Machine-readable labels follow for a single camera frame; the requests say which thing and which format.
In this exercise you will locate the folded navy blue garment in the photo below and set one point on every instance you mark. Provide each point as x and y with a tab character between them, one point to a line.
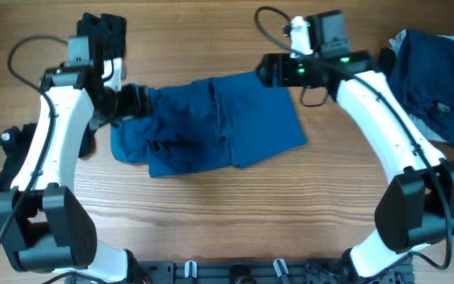
422	80

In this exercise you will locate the black t-shirt with logo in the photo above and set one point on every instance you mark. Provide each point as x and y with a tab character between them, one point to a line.
110	31

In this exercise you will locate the folded black garment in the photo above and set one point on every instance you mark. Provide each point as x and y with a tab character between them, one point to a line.
387	61

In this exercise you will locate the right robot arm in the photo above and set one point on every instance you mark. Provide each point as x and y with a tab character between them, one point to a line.
417	208

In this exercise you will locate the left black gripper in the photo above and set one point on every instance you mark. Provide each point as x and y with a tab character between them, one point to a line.
130	108

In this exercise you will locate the blue t-shirt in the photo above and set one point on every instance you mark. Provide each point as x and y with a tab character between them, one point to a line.
209	124

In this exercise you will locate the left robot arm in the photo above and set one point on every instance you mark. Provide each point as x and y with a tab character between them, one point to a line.
43	226

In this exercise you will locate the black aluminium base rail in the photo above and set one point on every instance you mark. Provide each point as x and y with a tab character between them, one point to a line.
250	272

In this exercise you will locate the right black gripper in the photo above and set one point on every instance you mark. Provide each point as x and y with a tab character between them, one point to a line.
284	61

